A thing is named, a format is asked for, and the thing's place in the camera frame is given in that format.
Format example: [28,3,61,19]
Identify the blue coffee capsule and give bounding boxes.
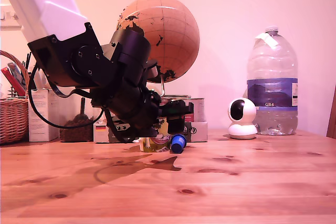
[170,134,187,155]

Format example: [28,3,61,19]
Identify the illustrated white coffee mug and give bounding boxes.
[138,115,172,154]

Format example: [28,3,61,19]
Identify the cardboard tin tray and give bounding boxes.
[93,121,208,144]

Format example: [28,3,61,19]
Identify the metal tin with red label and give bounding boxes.
[183,97,205,123]

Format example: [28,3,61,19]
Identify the clear jar with white lid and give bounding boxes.
[58,94,96,143]

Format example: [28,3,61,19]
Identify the cork globe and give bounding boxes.
[115,0,201,83]

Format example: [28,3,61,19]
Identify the white carton box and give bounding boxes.
[28,89,60,143]

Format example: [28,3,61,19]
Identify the large clear water bottle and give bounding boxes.
[246,25,299,136]

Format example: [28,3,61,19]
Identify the wicker basket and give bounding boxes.
[0,50,29,145]

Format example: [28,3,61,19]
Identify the black sticks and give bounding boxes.
[22,52,33,70]

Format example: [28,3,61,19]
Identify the red flat pack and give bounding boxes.
[1,66,27,98]

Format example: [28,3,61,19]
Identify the wooden chair edge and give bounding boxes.
[327,84,336,140]

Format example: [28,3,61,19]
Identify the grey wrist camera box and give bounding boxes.
[143,60,160,78]

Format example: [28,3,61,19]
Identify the dark scoop handle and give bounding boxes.
[78,97,87,116]

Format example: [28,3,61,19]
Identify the small white round camera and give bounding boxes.
[227,97,258,140]

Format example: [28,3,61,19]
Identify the flat black ribbon cable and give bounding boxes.
[46,76,91,98]

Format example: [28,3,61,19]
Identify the round black cable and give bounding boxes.
[27,63,106,130]

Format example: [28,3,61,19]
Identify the white light switch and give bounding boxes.
[0,6,22,31]

